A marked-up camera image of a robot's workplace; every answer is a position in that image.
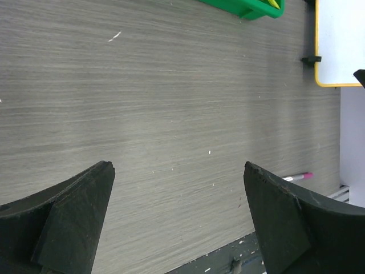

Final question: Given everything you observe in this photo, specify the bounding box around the pink capped marker pen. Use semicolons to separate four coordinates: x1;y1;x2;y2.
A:
282;172;313;182

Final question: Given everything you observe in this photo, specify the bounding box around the yellow framed whiteboard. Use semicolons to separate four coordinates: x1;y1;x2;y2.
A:
314;0;364;87

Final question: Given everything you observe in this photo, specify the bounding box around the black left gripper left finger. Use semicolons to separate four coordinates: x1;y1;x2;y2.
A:
1;161;115;273

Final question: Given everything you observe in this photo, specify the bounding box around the green plastic vegetable tray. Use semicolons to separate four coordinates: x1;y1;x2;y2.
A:
201;0;285;20

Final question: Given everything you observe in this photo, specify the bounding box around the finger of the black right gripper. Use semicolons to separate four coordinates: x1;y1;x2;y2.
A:
353;69;365;87

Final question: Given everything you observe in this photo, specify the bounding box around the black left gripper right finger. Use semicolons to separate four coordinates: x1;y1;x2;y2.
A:
244;162;364;273

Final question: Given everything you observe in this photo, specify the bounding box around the black whiteboard stand foot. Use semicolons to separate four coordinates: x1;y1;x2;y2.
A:
301;56;322;64

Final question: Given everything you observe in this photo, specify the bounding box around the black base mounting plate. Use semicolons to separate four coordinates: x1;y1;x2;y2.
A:
169;232;266;274

